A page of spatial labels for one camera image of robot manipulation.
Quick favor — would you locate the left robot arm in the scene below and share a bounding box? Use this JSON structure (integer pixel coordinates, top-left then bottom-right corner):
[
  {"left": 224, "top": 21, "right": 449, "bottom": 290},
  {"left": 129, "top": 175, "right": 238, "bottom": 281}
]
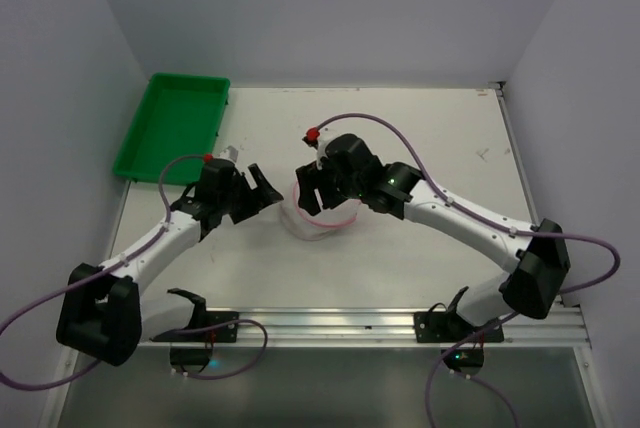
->
[{"left": 56, "top": 158, "right": 283, "bottom": 366}]

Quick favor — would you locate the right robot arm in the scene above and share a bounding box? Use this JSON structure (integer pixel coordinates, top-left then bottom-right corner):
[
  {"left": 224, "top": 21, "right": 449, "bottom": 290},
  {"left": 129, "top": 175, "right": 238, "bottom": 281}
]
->
[{"left": 296, "top": 128, "right": 570, "bottom": 341}]

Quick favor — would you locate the green plastic tray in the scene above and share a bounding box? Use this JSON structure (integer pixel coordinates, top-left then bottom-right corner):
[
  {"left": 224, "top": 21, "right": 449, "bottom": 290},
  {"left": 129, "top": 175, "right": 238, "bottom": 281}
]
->
[{"left": 113, "top": 73, "right": 231, "bottom": 183}]

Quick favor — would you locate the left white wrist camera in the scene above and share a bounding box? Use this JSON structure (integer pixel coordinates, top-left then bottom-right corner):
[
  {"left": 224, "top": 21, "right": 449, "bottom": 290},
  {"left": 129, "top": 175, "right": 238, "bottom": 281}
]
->
[{"left": 203, "top": 145, "right": 239, "bottom": 163}]

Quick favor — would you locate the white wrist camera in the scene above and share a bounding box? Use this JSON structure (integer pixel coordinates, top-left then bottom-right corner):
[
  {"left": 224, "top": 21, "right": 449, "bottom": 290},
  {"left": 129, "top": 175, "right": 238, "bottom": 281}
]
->
[
  {"left": 203, "top": 145, "right": 239, "bottom": 163},
  {"left": 302, "top": 127, "right": 339, "bottom": 166}
]

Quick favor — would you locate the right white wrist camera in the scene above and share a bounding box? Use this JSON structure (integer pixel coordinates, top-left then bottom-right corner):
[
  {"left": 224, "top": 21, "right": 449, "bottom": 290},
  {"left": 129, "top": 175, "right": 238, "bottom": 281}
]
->
[{"left": 302, "top": 127, "right": 339, "bottom": 166}]

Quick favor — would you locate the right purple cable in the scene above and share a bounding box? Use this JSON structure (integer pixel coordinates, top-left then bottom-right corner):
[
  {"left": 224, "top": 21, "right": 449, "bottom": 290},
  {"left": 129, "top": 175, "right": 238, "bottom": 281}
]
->
[{"left": 317, "top": 112, "right": 622, "bottom": 428}]

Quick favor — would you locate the purple cable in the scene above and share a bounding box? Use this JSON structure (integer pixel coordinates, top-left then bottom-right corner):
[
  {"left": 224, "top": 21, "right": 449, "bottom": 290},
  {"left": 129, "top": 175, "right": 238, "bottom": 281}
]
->
[
  {"left": 317, "top": 112, "right": 622, "bottom": 428},
  {"left": 0, "top": 153, "right": 269, "bottom": 392}
]

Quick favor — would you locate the aluminium front rail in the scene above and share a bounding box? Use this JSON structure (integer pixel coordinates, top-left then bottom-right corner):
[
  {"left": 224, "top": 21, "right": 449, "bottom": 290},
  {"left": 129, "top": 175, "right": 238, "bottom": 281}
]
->
[{"left": 139, "top": 302, "right": 594, "bottom": 349}]

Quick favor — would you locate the aluminium rail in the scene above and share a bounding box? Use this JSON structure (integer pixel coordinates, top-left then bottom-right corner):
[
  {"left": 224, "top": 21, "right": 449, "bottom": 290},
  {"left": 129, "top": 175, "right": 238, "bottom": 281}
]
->
[
  {"left": 492, "top": 80, "right": 566, "bottom": 307},
  {"left": 139, "top": 302, "right": 594, "bottom": 349}
]

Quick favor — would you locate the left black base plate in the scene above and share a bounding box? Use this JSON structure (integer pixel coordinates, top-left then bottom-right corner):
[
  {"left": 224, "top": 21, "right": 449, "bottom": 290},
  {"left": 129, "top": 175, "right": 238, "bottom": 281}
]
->
[{"left": 152, "top": 310, "right": 239, "bottom": 344}]

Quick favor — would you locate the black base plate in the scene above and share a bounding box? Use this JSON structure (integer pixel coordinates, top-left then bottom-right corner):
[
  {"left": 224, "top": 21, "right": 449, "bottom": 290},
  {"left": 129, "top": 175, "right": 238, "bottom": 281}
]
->
[
  {"left": 413, "top": 301, "right": 481, "bottom": 343},
  {"left": 152, "top": 310, "right": 239, "bottom": 344}
]

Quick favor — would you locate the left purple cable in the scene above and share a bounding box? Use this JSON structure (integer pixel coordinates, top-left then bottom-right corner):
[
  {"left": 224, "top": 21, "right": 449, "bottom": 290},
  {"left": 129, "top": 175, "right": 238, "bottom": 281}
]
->
[{"left": 0, "top": 153, "right": 269, "bottom": 392}]

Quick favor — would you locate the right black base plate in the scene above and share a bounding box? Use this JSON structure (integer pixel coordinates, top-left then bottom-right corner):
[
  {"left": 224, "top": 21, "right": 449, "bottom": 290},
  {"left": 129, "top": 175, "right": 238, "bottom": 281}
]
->
[{"left": 413, "top": 301, "right": 481, "bottom": 343}]

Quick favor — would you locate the aluminium right side rail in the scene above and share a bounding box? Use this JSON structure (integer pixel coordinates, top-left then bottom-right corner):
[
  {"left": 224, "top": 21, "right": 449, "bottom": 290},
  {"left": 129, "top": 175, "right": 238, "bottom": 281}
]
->
[{"left": 492, "top": 80, "right": 566, "bottom": 307}]

